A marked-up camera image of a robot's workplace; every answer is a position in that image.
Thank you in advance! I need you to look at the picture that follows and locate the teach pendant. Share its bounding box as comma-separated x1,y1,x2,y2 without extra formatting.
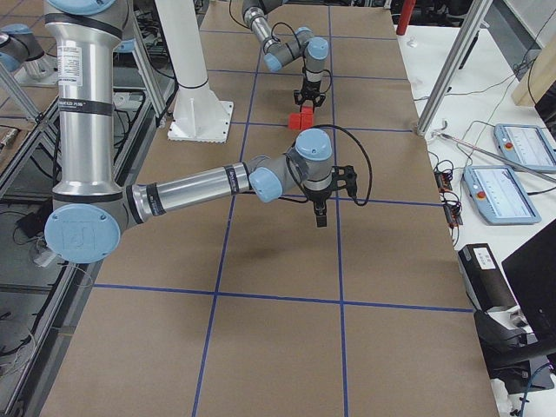
494,123,555,173
463,165,541,226

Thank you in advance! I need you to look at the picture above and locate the white camera post with base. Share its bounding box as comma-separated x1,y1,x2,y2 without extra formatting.
156,0,234,142

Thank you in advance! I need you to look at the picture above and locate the black monitor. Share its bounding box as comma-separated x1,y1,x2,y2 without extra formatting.
502,221,556,340

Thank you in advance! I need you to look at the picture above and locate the aluminium frame post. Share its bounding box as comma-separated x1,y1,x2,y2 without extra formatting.
416,0,493,136

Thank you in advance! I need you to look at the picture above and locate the small circuit board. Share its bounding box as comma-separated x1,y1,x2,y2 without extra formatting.
434,172,453,193

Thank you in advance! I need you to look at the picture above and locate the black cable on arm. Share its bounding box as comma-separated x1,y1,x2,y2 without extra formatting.
242,124,373,207

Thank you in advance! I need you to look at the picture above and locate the teach pendant far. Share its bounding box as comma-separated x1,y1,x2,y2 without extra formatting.
494,123,555,173

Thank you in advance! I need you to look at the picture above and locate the grabber stick green tip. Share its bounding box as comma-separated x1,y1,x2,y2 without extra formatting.
437,133,549,177

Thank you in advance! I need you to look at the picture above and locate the red cylinder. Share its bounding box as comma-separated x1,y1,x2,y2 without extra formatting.
396,0,416,36

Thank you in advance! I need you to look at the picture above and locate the red cube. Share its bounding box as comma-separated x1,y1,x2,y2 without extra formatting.
300,113,314,130
300,105,314,115
288,113,301,130

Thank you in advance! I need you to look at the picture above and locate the teach pendant near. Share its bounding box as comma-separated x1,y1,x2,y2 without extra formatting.
463,165,541,226

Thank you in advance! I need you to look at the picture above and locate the black box with label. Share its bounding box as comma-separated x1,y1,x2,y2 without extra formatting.
458,243,517,312

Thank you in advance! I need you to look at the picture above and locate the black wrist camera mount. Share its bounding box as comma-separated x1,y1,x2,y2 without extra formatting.
331,165,358,200

